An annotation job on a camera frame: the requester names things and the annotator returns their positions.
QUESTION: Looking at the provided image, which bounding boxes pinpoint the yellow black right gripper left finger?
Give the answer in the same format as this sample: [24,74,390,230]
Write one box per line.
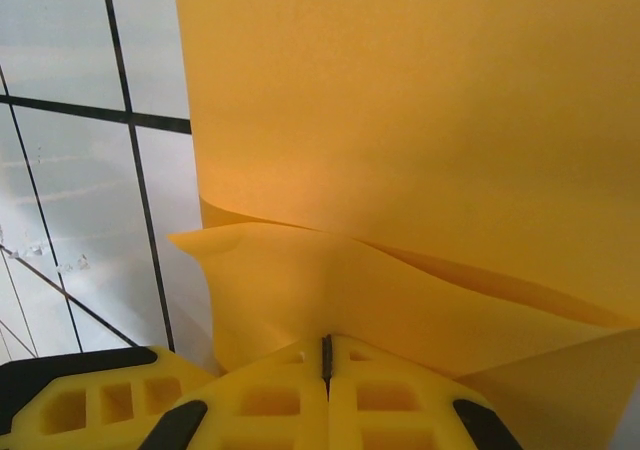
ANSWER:
[144,334,330,450]

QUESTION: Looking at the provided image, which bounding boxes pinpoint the orange cloth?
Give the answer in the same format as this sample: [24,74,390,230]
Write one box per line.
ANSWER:
[166,0,640,450]

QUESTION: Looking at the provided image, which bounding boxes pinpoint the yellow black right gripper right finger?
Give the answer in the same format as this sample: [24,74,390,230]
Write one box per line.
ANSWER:
[327,333,524,450]

